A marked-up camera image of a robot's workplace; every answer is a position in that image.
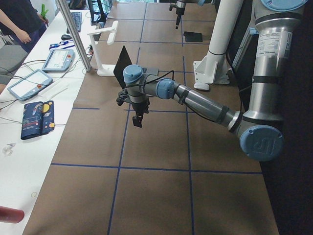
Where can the blue lanyard badge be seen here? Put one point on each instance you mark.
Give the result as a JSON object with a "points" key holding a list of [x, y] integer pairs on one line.
{"points": [[62, 45]]}

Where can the grey laptop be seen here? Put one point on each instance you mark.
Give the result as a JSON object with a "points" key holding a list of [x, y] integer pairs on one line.
{"points": [[123, 61]]}

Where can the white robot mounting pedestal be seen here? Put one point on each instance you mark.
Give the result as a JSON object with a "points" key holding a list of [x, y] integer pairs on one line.
{"points": [[212, 69]]}

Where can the black mouse pad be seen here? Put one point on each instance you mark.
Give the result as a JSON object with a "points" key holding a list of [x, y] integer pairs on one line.
{"points": [[192, 37]]}

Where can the aluminium frame post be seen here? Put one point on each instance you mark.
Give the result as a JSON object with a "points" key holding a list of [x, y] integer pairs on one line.
{"points": [[65, 11]]}

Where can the white computer mouse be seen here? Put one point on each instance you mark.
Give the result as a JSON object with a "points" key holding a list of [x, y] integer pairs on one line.
{"points": [[202, 86]]}

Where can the black keyboard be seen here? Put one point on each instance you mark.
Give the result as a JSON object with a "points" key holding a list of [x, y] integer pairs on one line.
{"points": [[77, 19]]}

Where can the grey teach pendant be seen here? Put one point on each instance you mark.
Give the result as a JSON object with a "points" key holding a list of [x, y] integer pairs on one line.
{"points": [[30, 86], [58, 60]]}

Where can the black desktop mouse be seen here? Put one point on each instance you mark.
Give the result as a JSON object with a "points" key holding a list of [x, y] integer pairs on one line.
{"points": [[66, 37]]}

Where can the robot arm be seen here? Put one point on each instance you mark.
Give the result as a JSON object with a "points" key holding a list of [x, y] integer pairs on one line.
{"points": [[173, 5], [258, 128]]}

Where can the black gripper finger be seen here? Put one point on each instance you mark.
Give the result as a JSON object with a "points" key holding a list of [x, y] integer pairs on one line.
{"points": [[139, 120], [136, 121]]}

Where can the white desk lamp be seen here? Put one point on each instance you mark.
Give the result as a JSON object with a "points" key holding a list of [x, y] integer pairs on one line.
{"points": [[98, 49]]}

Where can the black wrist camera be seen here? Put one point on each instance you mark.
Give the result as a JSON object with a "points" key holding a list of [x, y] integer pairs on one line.
{"points": [[123, 97]]}

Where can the grey teach pendant near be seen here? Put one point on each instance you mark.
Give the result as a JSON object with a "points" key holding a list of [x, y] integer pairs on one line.
{"points": [[30, 86]]}

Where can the dark blue patterned pouch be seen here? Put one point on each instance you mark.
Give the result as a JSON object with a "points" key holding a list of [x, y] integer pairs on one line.
{"points": [[38, 119]]}

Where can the grey teach pendant far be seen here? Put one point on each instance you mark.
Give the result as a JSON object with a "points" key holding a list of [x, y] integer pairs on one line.
{"points": [[58, 60]]}

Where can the person in dark shirt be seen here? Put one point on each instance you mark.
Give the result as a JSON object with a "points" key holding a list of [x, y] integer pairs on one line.
{"points": [[20, 20]]}

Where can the red cylinder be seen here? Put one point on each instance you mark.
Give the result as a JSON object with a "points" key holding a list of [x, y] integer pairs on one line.
{"points": [[11, 215]]}

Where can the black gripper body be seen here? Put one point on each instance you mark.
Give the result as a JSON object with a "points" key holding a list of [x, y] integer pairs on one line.
{"points": [[179, 11], [140, 107]]}

